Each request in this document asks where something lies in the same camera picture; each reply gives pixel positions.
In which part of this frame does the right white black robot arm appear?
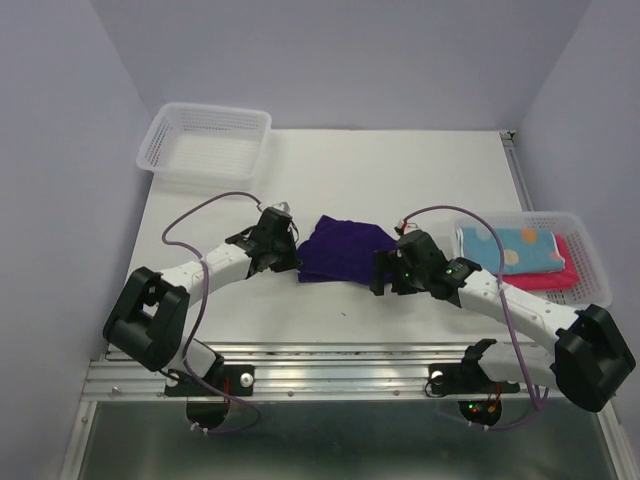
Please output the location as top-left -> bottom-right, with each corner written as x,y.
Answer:
370,230 -> 636,412

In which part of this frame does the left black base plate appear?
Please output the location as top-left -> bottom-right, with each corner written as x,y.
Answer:
164,364 -> 255,398

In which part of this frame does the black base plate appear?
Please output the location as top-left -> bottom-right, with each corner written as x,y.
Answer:
164,364 -> 255,398
425,363 -> 520,397

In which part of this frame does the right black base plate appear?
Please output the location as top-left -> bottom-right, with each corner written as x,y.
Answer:
425,363 -> 520,397

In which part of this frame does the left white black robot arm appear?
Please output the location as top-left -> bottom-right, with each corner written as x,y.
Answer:
103,207 -> 300,394

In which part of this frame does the pink towel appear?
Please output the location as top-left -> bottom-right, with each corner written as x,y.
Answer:
503,235 -> 580,292

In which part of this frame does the light blue towel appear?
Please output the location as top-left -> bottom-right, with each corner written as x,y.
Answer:
456,226 -> 566,275

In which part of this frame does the white source basket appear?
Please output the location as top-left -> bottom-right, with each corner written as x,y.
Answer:
135,102 -> 272,191

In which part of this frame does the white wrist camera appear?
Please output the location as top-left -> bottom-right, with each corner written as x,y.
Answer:
272,201 -> 291,213
394,221 -> 420,236

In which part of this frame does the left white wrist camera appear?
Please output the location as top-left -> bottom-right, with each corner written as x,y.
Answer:
272,201 -> 291,213

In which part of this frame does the purple towel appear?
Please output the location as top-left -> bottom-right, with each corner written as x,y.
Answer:
297,215 -> 395,286

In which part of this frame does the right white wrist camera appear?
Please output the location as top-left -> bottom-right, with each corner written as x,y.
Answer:
394,221 -> 420,236

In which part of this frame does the white target basket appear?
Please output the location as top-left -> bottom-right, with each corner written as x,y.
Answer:
479,211 -> 612,308

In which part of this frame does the aluminium mounting rail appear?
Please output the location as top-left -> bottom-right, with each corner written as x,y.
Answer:
82,341 -> 616,401

